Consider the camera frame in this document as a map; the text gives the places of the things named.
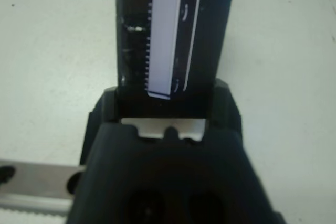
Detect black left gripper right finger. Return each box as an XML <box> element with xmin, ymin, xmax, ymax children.
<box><xmin>207</xmin><ymin>79</ymin><xmax>244</xmax><ymax>140</ymax></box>

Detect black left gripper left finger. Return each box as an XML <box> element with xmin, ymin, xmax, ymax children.
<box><xmin>79</xmin><ymin>86</ymin><xmax>120</xmax><ymax>167</ymax></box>

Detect black printed box lid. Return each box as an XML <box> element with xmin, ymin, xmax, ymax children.
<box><xmin>114</xmin><ymin>0</ymin><xmax>236</xmax><ymax>119</ymax></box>

